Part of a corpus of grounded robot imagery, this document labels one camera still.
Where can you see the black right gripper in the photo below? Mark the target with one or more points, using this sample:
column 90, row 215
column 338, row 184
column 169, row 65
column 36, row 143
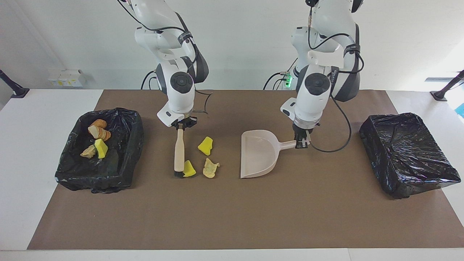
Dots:
column 185, row 122

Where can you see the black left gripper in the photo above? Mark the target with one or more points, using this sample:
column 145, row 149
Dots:
column 303, row 130

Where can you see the beige brush black bristles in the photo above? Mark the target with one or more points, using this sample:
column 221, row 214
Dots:
column 179, row 152

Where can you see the beige plastic dustpan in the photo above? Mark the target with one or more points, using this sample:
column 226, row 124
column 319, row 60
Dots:
column 259, row 154

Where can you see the pale yellow scrap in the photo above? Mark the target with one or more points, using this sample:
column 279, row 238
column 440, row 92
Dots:
column 210, row 168

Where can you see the sliced bread loaf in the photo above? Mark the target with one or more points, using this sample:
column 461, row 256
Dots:
column 99, row 133

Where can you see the yellow green sponge piece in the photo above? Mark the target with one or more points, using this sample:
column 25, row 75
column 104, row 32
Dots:
column 101, row 148

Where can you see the brown bread roll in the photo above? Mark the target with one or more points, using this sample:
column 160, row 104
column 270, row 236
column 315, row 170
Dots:
column 98, row 124

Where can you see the pale bread chunk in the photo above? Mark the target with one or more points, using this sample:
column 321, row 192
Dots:
column 88, row 151

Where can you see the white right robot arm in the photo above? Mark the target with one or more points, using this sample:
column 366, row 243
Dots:
column 181, row 94

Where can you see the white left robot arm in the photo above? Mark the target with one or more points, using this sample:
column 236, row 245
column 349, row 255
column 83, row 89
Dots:
column 315, row 98

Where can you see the black bag lined bin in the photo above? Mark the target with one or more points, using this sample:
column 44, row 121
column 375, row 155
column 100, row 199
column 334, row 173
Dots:
column 406, row 152
column 116, row 170

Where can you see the brown paper table mat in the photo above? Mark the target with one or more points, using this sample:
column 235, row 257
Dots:
column 326, row 217

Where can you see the blue object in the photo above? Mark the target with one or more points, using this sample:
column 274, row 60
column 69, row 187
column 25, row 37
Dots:
column 461, row 110

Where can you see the white wall socket box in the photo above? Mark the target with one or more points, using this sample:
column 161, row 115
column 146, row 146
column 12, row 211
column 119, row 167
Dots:
column 67, row 78

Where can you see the black camera stand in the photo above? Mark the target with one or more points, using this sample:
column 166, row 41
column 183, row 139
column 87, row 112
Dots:
column 444, row 92
column 14, row 88

